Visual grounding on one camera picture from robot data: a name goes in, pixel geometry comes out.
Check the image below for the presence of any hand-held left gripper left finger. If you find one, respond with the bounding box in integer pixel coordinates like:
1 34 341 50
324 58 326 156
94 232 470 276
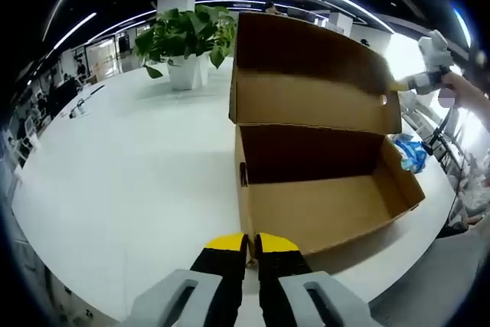
128 232 249 327

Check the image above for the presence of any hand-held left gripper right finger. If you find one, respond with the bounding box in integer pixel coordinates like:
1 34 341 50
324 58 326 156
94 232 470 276
254 231 372 327

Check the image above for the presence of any blue plastic tissue pack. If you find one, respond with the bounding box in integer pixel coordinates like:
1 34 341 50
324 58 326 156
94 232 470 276
393 133 429 173

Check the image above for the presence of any brown cardboard shoe box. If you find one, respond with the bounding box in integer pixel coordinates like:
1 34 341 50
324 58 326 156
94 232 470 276
228 11 426 257

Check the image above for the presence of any black tripod stand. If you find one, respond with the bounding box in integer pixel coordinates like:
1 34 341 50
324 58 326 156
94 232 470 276
420 106 474 159

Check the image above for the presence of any small white black device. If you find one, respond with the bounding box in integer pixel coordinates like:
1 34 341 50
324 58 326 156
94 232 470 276
68 99 90 119

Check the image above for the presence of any green plant in white pot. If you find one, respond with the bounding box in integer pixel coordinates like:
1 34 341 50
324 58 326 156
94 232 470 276
132 4 238 91

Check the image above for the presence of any short ceiling light strip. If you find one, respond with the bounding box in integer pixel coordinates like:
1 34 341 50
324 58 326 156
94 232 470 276
53 11 97 51

